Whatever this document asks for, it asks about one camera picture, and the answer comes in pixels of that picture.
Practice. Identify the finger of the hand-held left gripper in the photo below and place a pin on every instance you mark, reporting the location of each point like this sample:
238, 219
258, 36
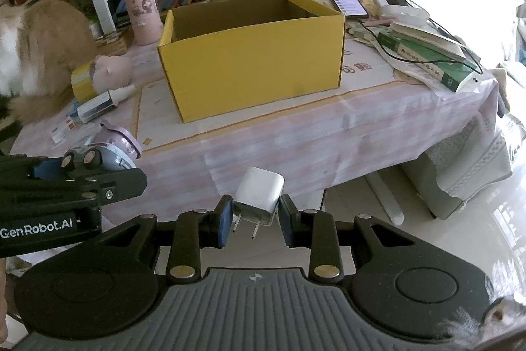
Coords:
45, 168

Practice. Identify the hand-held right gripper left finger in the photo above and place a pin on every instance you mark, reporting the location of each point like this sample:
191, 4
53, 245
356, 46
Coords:
224, 221

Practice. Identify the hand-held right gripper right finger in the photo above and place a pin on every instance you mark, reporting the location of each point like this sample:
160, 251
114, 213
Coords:
287, 223

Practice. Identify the white charger plug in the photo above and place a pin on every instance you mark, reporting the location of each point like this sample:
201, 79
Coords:
259, 190

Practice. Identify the purple round jar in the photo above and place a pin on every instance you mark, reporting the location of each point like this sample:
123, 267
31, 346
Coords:
119, 137

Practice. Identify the yellow tape roll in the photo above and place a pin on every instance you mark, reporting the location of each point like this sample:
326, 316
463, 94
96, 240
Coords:
82, 88

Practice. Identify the pink pig toy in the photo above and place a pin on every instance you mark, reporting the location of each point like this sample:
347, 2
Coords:
113, 71

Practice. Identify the yellow cardboard box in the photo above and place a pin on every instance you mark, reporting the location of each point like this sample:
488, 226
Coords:
246, 67

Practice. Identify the pink checkered desktop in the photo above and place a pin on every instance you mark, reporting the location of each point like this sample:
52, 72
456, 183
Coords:
287, 153

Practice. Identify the white medicine packet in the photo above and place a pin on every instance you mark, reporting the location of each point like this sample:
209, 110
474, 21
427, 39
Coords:
65, 129

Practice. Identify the white spray bottle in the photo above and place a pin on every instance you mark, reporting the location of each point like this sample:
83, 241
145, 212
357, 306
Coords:
96, 104

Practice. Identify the cream white fluffy cat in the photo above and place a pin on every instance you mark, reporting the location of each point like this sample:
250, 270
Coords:
41, 46

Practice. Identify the cream desk mat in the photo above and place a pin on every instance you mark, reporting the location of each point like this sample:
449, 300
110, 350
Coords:
361, 79

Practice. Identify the pink cylindrical pen holder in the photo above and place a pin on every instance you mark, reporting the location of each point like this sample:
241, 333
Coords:
141, 18

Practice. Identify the grey patterned cloth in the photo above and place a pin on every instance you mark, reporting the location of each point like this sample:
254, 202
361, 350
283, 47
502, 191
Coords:
485, 162

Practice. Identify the green thick book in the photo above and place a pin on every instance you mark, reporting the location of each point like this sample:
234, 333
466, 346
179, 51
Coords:
423, 61

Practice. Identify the grey white furry animal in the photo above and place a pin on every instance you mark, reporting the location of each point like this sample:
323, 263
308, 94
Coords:
489, 326

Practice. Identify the black smartphone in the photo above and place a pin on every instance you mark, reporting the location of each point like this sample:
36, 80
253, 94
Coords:
347, 1

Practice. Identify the white plastic box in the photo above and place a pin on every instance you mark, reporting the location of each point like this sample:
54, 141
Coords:
402, 11

